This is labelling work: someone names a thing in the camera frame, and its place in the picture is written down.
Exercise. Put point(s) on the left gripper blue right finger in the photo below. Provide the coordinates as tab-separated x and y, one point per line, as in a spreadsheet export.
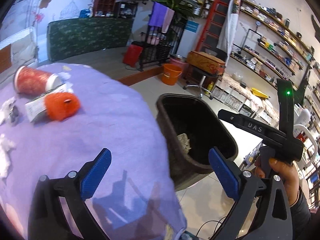
272	219

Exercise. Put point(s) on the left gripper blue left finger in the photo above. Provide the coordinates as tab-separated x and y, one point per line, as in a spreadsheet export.
47	219

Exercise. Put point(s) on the clear plastic bag trash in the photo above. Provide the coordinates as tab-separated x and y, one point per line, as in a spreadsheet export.
9	112

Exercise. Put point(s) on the red paper cup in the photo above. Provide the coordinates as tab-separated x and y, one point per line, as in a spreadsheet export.
33	81

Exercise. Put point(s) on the white tissue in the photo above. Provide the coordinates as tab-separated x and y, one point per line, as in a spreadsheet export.
6	146

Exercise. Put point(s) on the black sleeved right forearm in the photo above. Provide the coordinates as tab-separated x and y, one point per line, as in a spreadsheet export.
305	224

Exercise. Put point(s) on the dark brown trash bin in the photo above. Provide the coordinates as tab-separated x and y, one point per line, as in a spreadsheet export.
191	129

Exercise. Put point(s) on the person's right hand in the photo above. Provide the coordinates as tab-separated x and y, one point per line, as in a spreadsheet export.
289	175

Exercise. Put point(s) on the white metal chair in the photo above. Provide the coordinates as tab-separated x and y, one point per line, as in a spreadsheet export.
301	132

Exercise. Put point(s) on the yellow tray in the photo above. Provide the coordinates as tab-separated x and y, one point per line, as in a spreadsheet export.
259	94

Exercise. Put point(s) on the purple floral tablecloth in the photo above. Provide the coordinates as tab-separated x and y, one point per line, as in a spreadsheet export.
136	198

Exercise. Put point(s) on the rolling stool with box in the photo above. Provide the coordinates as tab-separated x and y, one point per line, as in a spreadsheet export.
208	66

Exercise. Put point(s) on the red ladder shelf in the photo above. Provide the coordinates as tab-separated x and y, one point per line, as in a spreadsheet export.
215	19

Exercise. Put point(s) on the orange plastic bucket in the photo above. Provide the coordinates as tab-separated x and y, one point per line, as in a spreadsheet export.
171	74

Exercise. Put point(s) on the black metal rack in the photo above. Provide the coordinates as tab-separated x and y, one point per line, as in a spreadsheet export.
158	46

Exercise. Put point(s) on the green potted plant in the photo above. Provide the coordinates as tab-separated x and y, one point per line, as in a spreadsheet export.
185	8

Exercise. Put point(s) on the pink hanging towel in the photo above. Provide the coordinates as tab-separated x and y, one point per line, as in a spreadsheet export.
167	20

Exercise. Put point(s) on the red bag on floor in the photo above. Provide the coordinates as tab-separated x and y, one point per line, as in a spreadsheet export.
132	55

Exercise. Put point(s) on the white wicker swing sofa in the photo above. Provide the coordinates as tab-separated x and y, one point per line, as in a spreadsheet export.
18	50

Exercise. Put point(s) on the purple hanging towel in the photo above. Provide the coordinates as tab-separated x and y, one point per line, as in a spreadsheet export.
158	14

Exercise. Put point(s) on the green patterned counter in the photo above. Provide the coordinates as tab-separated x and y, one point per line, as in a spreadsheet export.
76	36

